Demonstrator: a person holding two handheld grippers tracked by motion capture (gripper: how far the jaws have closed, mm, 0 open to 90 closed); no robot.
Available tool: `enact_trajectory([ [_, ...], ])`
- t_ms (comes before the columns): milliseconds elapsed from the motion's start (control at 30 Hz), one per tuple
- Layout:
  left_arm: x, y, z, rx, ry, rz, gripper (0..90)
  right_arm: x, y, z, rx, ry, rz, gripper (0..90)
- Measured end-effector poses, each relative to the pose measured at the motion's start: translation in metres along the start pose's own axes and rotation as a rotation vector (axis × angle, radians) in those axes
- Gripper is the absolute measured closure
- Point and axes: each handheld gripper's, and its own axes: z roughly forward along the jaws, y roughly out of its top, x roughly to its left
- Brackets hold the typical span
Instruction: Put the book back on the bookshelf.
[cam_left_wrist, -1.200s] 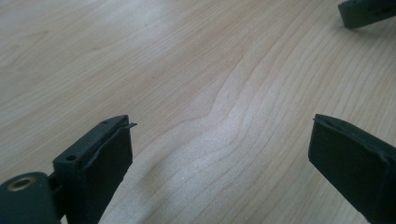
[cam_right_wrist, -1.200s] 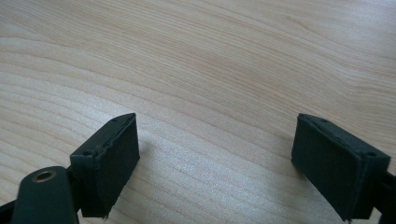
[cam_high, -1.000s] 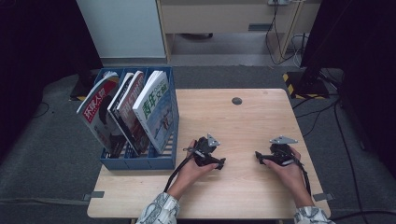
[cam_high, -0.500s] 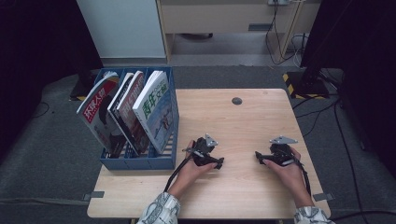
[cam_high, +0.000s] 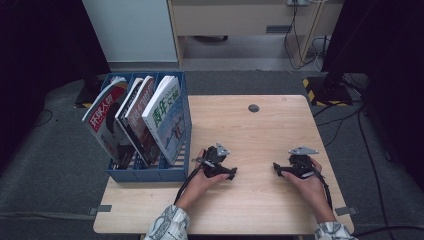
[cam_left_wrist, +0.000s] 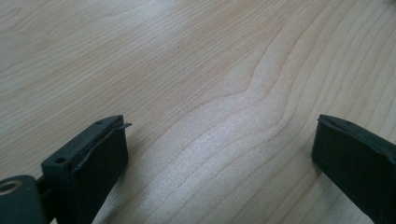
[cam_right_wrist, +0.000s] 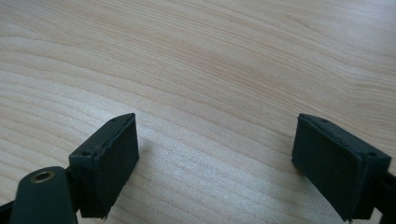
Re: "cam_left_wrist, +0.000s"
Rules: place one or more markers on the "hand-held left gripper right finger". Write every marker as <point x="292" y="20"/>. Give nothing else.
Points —
<point x="358" y="165"/>

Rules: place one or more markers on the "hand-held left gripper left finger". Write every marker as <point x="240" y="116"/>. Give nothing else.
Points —
<point x="87" y="174"/>

